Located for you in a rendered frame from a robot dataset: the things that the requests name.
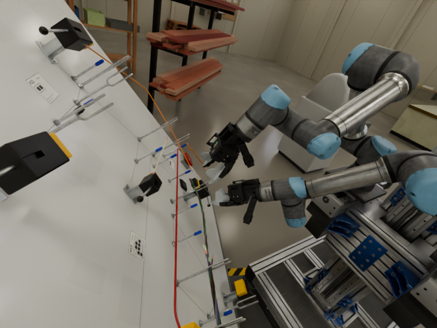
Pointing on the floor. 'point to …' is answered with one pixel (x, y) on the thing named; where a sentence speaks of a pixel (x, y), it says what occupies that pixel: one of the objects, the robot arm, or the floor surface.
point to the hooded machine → (292, 151)
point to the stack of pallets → (178, 25)
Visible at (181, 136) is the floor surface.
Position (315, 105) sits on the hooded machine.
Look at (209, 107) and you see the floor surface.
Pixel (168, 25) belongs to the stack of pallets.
